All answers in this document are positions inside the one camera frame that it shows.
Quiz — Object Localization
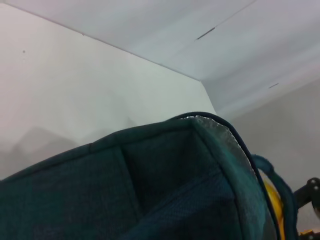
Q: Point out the yellow banana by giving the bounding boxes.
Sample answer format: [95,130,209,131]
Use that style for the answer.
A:
[261,178,285,240]

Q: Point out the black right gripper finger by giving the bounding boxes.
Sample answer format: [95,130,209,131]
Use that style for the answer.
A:
[298,228,320,240]
[292,176,320,209]

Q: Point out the dark teal insulated lunch bag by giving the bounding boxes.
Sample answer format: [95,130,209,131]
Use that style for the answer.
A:
[0,111,300,240]

